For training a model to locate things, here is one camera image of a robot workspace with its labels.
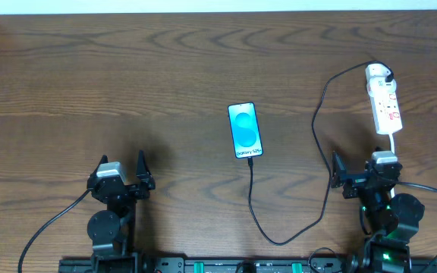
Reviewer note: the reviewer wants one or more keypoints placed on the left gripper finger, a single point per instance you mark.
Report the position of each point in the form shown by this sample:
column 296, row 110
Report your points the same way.
column 103, row 160
column 143, row 173

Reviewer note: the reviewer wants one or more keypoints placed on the white USB wall charger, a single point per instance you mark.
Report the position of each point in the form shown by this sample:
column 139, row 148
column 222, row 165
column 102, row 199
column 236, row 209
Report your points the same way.
column 379, row 74

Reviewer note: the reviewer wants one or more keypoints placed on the blue Samsung Galaxy smartphone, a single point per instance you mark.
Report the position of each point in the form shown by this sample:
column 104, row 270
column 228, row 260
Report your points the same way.
column 245, row 131

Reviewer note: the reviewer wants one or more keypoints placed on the white power strip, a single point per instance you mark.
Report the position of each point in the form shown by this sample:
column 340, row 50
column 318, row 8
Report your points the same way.
column 386, row 112

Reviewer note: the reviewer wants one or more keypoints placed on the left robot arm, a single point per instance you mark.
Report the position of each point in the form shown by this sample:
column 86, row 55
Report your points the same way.
column 112, row 230

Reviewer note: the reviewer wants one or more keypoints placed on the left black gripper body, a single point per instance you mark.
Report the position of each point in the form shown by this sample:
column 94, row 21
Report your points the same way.
column 130, row 188

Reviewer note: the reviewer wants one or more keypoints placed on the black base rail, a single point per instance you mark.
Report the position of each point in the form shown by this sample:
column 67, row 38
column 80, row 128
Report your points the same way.
column 181, row 265

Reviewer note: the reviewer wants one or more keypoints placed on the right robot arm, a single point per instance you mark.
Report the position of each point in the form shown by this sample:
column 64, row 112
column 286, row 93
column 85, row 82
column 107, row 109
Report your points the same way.
column 393, row 220

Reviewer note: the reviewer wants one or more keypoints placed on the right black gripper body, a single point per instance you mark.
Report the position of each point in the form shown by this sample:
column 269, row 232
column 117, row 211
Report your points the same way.
column 359, row 180

